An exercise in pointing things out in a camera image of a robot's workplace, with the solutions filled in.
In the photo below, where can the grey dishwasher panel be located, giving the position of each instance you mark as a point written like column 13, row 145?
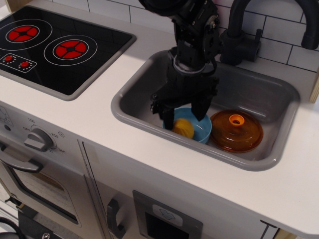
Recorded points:
column 159, row 221

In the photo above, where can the grey oven knob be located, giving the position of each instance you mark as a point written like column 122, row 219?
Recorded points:
column 38, row 140

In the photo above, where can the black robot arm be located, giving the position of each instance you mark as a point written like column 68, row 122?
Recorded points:
column 191, row 64

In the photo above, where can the black toy stove top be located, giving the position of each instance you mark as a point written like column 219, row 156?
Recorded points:
column 57, row 54

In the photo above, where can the grey oven door handle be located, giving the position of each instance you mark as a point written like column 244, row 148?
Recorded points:
column 31, row 166

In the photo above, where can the black sink faucet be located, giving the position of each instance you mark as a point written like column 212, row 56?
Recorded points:
column 237, row 47

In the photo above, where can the toy oven door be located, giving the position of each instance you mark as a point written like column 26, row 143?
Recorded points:
column 56, row 192

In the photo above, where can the orange transparent pot lid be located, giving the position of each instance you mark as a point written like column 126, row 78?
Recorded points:
column 235, row 131

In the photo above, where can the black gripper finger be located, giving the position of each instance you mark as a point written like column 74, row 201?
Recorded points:
column 168, row 117
column 200, row 105

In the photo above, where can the grey cabinet door handle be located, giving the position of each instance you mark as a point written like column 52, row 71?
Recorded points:
column 116, row 230

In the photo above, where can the grey toy sink basin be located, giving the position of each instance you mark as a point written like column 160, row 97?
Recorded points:
column 272, row 102

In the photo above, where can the light blue bowl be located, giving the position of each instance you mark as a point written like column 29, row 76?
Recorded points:
column 202, row 128

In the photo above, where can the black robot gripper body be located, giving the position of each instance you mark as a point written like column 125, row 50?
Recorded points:
column 180, row 88

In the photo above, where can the yellow toy corn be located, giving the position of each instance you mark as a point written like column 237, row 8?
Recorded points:
column 183, row 127

